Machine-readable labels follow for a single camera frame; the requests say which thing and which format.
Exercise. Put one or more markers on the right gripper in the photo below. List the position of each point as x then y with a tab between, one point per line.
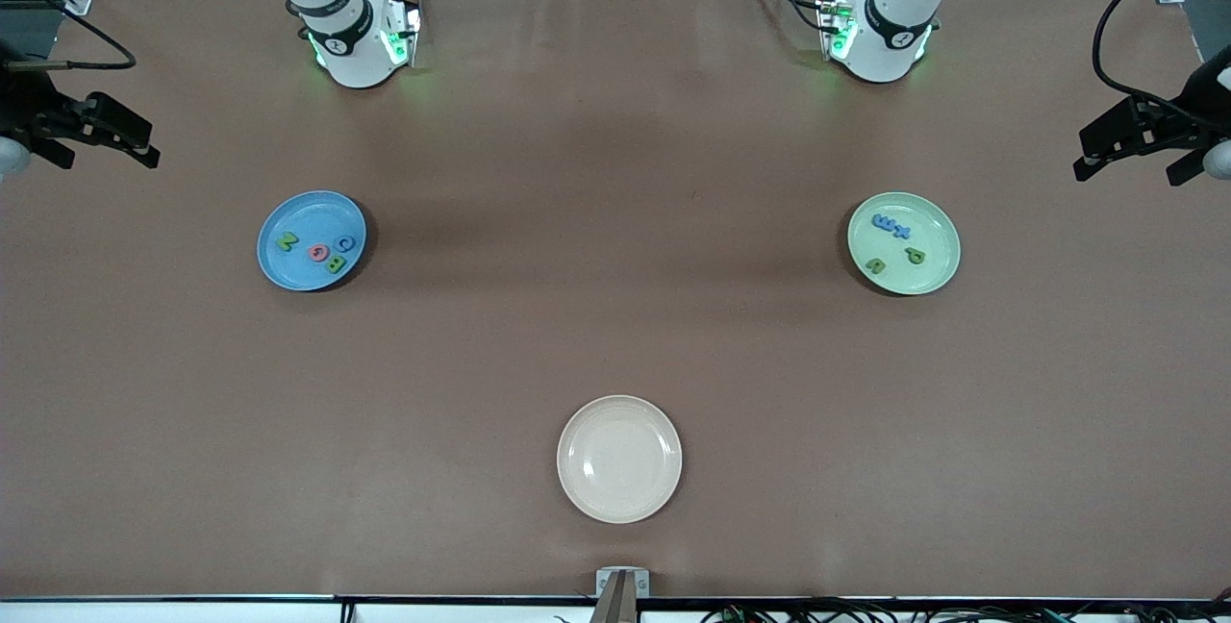
26	104

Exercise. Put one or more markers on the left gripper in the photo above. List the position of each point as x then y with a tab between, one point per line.
1195	111

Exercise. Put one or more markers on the pink foam letter Q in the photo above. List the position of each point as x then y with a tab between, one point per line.
314	253

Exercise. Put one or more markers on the green foam letter p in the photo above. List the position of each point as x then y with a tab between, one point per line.
915	256

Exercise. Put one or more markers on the blue foam letter m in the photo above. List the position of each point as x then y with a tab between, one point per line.
883	220

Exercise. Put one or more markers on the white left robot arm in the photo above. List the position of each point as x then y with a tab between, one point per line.
880	56

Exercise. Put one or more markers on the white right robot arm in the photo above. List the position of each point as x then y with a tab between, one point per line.
358	61

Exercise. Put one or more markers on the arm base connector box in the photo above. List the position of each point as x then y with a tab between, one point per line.
833	27
402	32

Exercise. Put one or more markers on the blue plate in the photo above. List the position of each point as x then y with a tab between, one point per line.
308	210

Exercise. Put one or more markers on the green plate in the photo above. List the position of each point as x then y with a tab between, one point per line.
928	272

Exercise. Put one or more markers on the beige plate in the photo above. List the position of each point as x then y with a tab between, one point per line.
619	460

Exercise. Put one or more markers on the brown table cover mat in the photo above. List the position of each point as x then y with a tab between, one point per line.
481	363

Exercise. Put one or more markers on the white table edge profile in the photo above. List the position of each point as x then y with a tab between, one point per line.
192	613

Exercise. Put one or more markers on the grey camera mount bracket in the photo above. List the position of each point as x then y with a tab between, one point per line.
620	609

